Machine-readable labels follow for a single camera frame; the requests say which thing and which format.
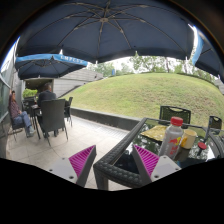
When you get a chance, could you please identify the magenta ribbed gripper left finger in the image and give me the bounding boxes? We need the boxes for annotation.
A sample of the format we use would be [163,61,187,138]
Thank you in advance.
[47,145,96,187]

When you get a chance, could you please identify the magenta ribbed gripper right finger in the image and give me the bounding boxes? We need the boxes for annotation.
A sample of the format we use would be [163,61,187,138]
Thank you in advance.
[132,145,180,186]

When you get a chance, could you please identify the glass top wicker table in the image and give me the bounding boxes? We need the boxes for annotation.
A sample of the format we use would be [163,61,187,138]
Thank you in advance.
[93,118,224,190]

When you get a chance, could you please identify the clear bottle with red cap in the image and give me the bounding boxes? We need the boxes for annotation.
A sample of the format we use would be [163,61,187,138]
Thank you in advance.
[159,116,183,159]

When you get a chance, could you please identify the yellow placemat on table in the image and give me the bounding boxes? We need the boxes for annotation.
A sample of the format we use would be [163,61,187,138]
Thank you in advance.
[141,125,166,141]

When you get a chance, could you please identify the yellow paper cup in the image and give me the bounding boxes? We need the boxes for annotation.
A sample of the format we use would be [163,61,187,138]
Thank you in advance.
[180,129,197,149]

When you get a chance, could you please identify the small red-capped dark bottle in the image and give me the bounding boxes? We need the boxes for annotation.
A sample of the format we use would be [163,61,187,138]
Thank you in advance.
[197,142,207,155]

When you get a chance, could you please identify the dark green plastic chair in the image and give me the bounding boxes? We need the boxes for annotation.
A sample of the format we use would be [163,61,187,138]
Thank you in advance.
[159,105,191,124]

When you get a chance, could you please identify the dark wicker chair back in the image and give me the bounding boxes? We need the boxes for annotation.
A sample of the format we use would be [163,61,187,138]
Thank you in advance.
[41,99,66,139]

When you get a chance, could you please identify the dark chair behind man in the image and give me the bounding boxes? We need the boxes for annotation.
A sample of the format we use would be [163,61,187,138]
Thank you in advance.
[64,97,73,127]

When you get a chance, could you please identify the dark cafe table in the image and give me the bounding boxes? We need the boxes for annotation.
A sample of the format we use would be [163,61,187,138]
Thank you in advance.
[31,104,41,140]

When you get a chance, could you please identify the metal chair under woman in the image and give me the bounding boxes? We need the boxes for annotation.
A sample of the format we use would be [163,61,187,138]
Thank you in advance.
[8,107,25,141]

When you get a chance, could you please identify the seated woman in jeans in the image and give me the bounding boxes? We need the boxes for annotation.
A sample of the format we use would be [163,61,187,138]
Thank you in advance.
[9,90,35,137]

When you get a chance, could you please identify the dark chair at right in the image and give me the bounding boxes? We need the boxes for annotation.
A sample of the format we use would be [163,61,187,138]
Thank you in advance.
[209,115,222,129]

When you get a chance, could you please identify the seated man in dark shirt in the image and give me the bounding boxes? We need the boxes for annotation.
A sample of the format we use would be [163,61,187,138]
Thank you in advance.
[37,83,58,138]

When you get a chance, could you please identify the blue lettered patio umbrella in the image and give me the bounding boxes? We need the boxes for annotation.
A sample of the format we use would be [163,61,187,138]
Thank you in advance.
[15,54,88,80]

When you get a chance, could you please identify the navy umbrella at right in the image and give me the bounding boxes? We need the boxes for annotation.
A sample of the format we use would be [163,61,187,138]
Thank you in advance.
[192,29,224,83]

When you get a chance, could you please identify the large navy patio umbrella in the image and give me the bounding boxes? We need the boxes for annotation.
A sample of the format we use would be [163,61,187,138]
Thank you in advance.
[17,0,194,63]

